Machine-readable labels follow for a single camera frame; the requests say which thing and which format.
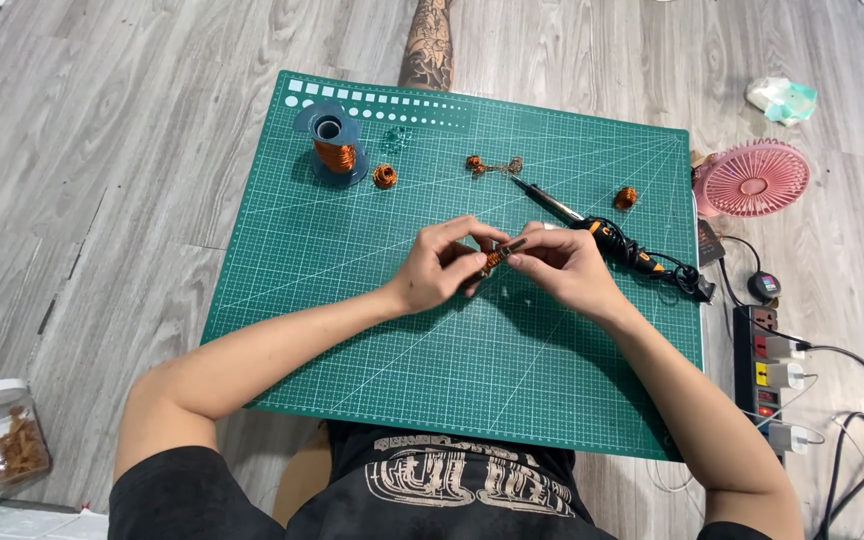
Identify white charger plug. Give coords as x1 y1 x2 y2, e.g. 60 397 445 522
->
765 335 813 361
766 362 807 390
768 423 810 455

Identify copper wire spool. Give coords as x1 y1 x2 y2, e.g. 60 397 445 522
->
293 101 370 188

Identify crumpled white green tissue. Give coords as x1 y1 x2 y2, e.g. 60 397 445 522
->
745 75 819 127

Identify person's tattooed leg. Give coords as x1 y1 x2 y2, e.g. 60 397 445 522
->
397 0 455 93

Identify person's black printed shirt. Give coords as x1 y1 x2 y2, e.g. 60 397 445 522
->
107 420 774 540

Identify person's right hand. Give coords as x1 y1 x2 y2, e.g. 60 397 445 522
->
505 221 622 325

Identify round black inline switch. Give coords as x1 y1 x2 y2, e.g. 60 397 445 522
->
747 270 782 302

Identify small dark card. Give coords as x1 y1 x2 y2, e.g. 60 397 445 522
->
697 219 726 268

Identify black power cable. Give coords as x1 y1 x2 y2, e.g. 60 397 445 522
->
769 330 864 540

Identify black power strip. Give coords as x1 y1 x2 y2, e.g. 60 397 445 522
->
732 303 786 460

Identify person's left hand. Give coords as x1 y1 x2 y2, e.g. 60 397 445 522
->
387 215 512 317

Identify black orange soldering iron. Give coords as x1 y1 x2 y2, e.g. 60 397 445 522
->
510 175 717 305

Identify tangled copper wire pieces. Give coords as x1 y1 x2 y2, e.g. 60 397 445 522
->
465 153 525 178

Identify green cutting mat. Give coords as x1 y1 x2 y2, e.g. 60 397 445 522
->
200 69 705 462

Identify pink desk fan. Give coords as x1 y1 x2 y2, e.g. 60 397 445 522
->
693 138 812 219

